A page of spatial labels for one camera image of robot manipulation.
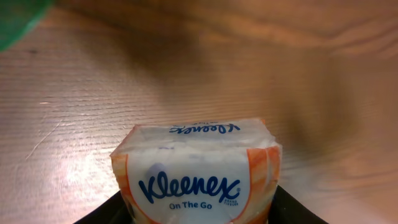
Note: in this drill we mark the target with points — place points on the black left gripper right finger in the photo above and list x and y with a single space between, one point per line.
285 209

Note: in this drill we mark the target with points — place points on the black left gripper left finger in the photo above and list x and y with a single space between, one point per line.
113 211

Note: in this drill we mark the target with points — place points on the orange Kleenex tissue pack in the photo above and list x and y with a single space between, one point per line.
211 172

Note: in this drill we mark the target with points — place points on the green lidded white jar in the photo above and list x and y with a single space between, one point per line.
19 17

